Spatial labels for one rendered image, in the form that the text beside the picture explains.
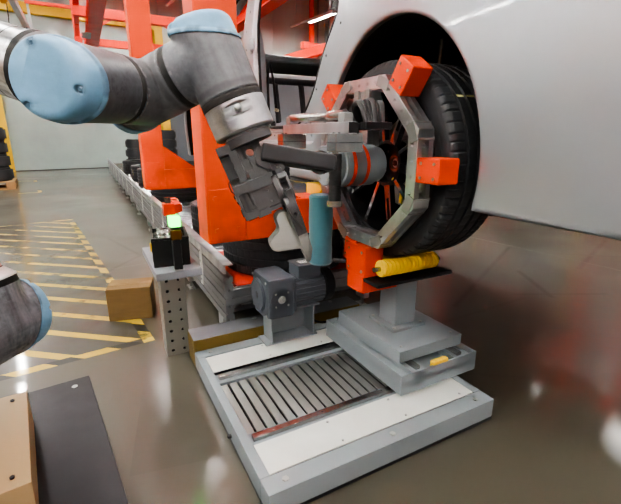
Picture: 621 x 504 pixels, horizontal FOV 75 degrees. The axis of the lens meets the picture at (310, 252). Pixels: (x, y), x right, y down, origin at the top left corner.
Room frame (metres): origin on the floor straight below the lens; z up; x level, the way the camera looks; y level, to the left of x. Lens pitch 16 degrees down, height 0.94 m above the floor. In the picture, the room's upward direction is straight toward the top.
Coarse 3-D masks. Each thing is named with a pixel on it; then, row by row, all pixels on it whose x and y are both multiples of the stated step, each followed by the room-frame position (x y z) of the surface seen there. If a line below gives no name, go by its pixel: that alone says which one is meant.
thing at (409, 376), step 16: (336, 320) 1.66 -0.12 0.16; (336, 336) 1.56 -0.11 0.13; (352, 336) 1.52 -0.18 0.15; (352, 352) 1.46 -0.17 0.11; (368, 352) 1.36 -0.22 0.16; (448, 352) 1.36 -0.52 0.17; (464, 352) 1.40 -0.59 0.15; (368, 368) 1.36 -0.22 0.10; (384, 368) 1.28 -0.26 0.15; (400, 368) 1.28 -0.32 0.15; (416, 368) 1.24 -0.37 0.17; (432, 368) 1.26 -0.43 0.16; (448, 368) 1.30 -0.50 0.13; (464, 368) 1.34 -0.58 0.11; (400, 384) 1.20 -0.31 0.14; (416, 384) 1.23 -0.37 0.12
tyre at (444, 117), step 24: (384, 72) 1.45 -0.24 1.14; (432, 72) 1.30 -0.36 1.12; (456, 72) 1.37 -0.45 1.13; (432, 96) 1.25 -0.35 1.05; (456, 96) 1.25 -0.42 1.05; (432, 120) 1.24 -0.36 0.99; (456, 120) 1.20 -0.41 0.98; (456, 144) 1.17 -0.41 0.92; (432, 192) 1.22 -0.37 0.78; (456, 192) 1.18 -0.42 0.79; (432, 216) 1.21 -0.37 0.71; (456, 216) 1.22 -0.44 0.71; (480, 216) 1.28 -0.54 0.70; (408, 240) 1.30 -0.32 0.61; (432, 240) 1.25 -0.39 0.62; (456, 240) 1.33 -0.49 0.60
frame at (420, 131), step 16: (368, 80) 1.38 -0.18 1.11; (384, 80) 1.31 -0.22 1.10; (352, 96) 1.51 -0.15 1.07; (400, 96) 1.25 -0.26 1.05; (400, 112) 1.25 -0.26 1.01; (416, 112) 1.24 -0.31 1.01; (416, 128) 1.18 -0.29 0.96; (432, 128) 1.20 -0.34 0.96; (416, 144) 1.17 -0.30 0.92; (432, 144) 1.20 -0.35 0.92; (416, 160) 1.17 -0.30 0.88; (416, 192) 1.18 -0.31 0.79; (336, 208) 1.54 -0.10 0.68; (400, 208) 1.22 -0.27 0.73; (416, 208) 1.18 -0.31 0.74; (352, 224) 1.51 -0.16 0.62; (400, 224) 1.22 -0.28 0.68; (368, 240) 1.36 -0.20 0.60; (384, 240) 1.28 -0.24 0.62
